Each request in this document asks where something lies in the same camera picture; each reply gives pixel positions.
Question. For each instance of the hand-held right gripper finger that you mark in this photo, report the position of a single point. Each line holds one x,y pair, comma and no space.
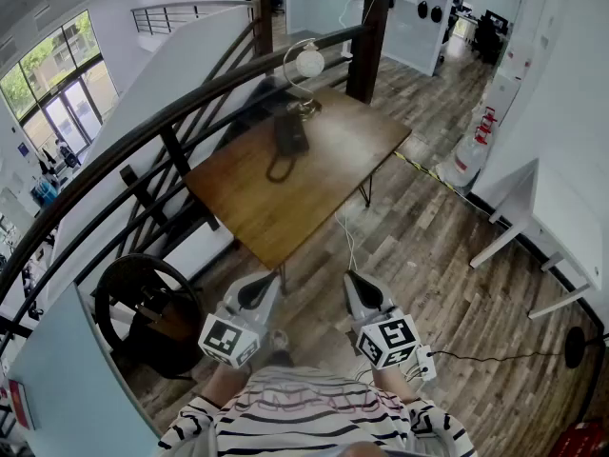
351,298
386,298

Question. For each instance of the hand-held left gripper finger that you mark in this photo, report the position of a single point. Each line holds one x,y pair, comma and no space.
235,289
272,298

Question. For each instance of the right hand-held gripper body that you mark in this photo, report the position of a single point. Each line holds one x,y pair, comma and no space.
387,341

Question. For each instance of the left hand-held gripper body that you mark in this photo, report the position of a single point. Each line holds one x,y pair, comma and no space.
228,338

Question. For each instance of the person's right forearm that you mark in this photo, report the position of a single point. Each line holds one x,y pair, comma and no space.
392,383

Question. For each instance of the person's left forearm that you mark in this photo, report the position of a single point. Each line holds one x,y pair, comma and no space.
226,381

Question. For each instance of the black rectangular box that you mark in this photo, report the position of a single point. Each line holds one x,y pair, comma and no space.
300,136

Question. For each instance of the person's shoe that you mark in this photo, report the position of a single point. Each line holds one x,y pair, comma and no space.
280,340

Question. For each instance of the white power strip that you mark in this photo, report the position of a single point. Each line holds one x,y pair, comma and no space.
426,362

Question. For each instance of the black hairpin table leg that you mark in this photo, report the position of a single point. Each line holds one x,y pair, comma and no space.
367,191

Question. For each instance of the black white striped shirt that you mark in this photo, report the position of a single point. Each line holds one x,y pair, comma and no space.
304,422

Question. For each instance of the yellow black hazard tape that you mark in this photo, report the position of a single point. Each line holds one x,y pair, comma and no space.
430,172

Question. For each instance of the clear plastic water jug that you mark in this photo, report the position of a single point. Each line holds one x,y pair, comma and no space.
468,162

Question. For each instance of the pale blue partition panel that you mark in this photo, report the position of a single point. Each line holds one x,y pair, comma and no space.
76,388

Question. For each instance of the white desk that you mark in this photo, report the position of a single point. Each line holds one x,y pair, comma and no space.
556,226

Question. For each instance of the black round floor stand base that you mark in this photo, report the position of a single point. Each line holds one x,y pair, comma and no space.
575,348

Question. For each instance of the red book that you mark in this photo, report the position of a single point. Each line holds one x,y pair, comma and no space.
21,405

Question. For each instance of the red box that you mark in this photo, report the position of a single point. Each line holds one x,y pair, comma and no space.
583,441

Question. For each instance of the white globe desk lamp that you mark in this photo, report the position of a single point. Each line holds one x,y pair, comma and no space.
309,62

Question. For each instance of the large glass window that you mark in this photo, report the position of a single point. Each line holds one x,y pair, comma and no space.
57,79

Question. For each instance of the grey metal balcony railing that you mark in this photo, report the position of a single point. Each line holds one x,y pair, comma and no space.
181,17

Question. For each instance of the black office chair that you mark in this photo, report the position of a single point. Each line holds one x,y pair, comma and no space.
490,36

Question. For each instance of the thick dark wooden post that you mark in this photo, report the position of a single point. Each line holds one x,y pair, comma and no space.
368,45

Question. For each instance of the slim dark wooden post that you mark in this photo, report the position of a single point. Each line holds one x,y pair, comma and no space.
262,17

